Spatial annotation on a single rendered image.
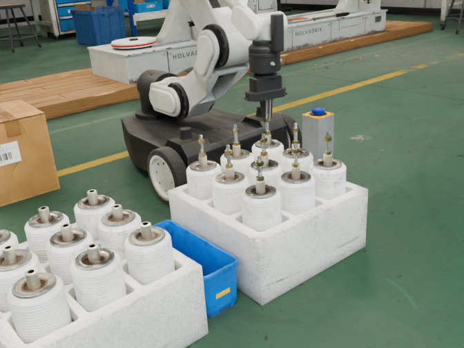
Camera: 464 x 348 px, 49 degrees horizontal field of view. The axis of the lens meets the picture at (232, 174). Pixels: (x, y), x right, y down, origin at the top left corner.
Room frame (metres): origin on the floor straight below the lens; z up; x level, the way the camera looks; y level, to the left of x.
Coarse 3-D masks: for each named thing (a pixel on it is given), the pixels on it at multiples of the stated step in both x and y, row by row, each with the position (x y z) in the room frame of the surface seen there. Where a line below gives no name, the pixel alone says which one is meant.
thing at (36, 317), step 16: (64, 288) 0.78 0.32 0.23; (16, 304) 0.72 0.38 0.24; (32, 304) 0.72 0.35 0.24; (48, 304) 0.73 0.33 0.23; (64, 304) 0.76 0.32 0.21; (16, 320) 0.72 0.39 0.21; (32, 320) 0.72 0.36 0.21; (48, 320) 0.72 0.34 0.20; (64, 320) 0.75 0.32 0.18; (32, 336) 0.72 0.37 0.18
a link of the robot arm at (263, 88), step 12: (252, 60) 1.40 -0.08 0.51; (264, 60) 1.38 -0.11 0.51; (276, 60) 1.39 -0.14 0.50; (264, 72) 1.38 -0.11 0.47; (252, 84) 1.40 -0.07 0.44; (264, 84) 1.39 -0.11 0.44; (276, 84) 1.41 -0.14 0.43; (252, 96) 1.39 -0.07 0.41; (264, 96) 1.39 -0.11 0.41; (276, 96) 1.41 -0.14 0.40
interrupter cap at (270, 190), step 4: (268, 184) 1.12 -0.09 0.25; (248, 188) 1.11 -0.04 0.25; (252, 188) 1.11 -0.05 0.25; (268, 188) 1.10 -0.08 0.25; (272, 188) 1.10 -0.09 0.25; (248, 192) 1.09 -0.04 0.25; (252, 192) 1.09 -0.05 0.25; (268, 192) 1.09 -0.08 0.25; (272, 192) 1.08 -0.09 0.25; (276, 192) 1.09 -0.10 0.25; (248, 196) 1.07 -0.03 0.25; (252, 196) 1.06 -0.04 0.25; (256, 196) 1.07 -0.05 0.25; (260, 196) 1.06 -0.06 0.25; (264, 196) 1.06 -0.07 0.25; (268, 196) 1.06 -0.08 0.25
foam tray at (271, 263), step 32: (352, 192) 1.21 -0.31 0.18; (192, 224) 1.21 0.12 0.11; (224, 224) 1.09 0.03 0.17; (288, 224) 1.05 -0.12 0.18; (320, 224) 1.11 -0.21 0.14; (352, 224) 1.18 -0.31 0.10; (256, 256) 1.00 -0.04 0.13; (288, 256) 1.04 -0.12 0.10; (320, 256) 1.11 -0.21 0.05; (256, 288) 1.00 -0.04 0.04; (288, 288) 1.04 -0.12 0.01
